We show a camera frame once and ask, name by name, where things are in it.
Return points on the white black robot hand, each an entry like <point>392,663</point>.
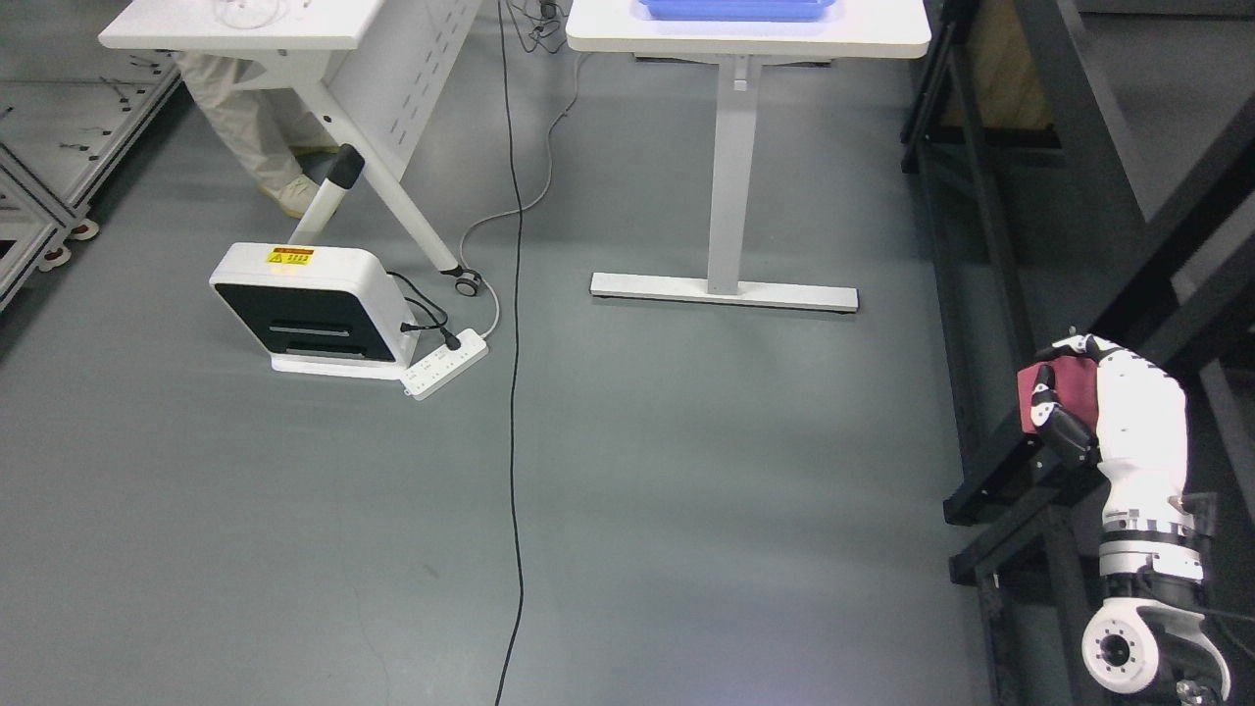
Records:
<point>1140,442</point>

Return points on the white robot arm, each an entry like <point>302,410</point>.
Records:
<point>1149,641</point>

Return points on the white folding table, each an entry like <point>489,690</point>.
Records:
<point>371,71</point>

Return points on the person leg beige trousers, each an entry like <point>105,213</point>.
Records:
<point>266,130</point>

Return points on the white box device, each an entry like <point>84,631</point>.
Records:
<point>318,310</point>

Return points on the white power strip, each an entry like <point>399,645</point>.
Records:
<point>437,368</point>

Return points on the blue plastic tray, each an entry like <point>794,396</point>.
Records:
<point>737,11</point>

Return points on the pink cube block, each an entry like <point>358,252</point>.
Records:
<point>1074,382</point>

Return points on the black metal shelf rack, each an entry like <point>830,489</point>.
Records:
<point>1086,167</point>

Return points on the white standing desk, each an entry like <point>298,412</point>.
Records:
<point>892,30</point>

